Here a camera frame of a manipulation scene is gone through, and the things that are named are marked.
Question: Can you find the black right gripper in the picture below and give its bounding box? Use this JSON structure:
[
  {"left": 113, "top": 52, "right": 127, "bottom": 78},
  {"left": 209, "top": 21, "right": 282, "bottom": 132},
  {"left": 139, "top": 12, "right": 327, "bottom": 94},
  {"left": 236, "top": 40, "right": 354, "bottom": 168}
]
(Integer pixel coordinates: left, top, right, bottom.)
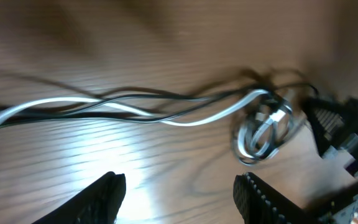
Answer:
[{"left": 301, "top": 97, "right": 358, "bottom": 177}]

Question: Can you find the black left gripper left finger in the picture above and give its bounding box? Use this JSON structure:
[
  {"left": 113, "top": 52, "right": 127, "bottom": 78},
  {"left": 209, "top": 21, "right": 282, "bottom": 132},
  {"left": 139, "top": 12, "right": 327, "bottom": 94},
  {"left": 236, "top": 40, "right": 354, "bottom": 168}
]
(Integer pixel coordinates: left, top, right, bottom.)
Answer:
[{"left": 34, "top": 172, "right": 126, "bottom": 224}]

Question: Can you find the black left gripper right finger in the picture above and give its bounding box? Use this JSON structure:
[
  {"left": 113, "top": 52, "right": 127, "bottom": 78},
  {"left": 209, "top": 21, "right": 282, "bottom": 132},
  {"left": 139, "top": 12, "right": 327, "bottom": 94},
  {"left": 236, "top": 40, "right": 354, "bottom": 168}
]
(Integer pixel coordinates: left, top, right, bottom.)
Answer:
[{"left": 233, "top": 172, "right": 318, "bottom": 224}]

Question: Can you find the white USB cable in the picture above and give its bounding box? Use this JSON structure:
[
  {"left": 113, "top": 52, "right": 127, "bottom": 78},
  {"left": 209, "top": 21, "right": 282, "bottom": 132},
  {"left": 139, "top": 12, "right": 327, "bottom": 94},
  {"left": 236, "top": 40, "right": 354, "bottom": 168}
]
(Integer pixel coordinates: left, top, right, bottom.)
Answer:
[{"left": 0, "top": 88, "right": 295, "bottom": 159}]

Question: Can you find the black USB cable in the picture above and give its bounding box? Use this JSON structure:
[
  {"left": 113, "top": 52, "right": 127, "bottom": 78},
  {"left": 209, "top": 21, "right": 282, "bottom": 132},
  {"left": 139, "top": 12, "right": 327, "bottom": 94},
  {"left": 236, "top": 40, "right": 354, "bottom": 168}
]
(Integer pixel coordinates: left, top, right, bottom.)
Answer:
[{"left": 0, "top": 70, "right": 319, "bottom": 166}]

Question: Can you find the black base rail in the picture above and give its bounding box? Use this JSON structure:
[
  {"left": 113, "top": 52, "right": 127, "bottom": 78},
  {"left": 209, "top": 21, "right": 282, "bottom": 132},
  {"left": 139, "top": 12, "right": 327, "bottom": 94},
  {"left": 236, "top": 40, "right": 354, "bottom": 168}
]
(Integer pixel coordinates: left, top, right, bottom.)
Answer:
[{"left": 305, "top": 181, "right": 358, "bottom": 224}]

